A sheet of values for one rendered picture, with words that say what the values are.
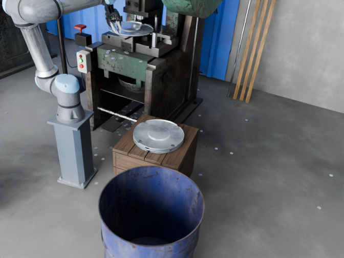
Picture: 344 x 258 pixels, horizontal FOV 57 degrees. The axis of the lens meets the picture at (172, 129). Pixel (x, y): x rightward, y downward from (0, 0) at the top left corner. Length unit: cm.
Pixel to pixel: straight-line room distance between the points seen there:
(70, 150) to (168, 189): 65
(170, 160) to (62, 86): 66
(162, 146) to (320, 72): 192
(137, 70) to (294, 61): 164
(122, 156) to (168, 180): 38
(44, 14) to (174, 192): 97
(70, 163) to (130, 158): 40
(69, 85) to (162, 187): 69
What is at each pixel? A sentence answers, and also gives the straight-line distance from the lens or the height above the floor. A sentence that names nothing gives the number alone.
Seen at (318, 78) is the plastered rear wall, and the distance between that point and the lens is 325.
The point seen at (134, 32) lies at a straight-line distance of 211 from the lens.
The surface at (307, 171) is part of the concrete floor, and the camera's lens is 245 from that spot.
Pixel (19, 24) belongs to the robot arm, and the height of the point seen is 96.
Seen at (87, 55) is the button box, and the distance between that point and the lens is 219.
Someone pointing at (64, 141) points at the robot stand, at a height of 33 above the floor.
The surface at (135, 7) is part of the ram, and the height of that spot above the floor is 92.
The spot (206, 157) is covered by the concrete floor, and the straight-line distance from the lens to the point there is 229.
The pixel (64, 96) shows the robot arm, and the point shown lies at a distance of 173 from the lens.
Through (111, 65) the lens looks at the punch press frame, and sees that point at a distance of 222.
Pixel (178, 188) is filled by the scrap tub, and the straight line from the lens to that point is 148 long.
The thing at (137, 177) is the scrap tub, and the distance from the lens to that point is 147.
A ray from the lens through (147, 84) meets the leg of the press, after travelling 203.
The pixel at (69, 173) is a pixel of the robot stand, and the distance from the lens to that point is 202.
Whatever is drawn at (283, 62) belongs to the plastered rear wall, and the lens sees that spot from 323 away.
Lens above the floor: 143
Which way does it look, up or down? 34 degrees down
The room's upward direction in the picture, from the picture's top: 5 degrees clockwise
